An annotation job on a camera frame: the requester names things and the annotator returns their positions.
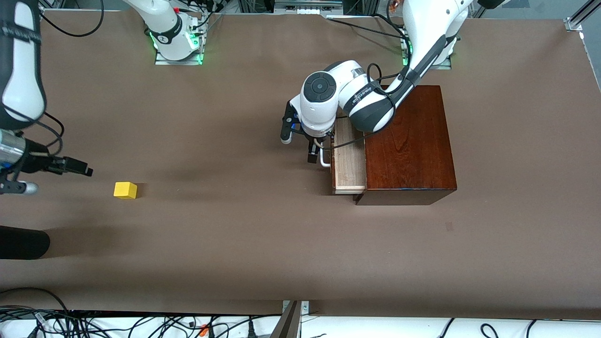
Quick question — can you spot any wooden drawer with white handle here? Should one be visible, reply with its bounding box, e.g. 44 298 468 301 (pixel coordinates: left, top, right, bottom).
320 113 368 195

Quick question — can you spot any yellow block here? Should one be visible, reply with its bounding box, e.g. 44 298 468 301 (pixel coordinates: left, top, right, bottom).
114 182 138 200

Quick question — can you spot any black cylindrical object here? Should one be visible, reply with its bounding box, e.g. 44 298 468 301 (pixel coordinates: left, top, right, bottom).
0 225 51 260

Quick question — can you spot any dark brown wooden cabinet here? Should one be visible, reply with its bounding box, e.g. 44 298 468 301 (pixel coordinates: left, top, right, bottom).
353 84 458 206

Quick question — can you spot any silver electronics box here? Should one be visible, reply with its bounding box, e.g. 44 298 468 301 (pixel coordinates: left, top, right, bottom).
274 0 344 15

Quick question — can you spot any black cable on table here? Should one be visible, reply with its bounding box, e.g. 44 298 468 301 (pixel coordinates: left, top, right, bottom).
326 17 407 40

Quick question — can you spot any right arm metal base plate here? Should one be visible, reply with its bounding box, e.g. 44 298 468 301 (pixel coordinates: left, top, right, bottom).
155 14 203 65

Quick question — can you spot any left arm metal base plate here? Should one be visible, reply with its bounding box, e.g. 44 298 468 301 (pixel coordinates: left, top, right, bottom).
401 45 452 70

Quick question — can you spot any aluminium corner bracket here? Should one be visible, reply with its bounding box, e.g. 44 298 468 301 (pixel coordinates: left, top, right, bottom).
282 300 310 316

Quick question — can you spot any grey metal post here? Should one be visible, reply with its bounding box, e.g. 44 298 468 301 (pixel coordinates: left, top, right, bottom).
270 301 302 338

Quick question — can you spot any aluminium frame profile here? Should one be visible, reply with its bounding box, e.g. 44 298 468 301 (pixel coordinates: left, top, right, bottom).
565 0 601 32

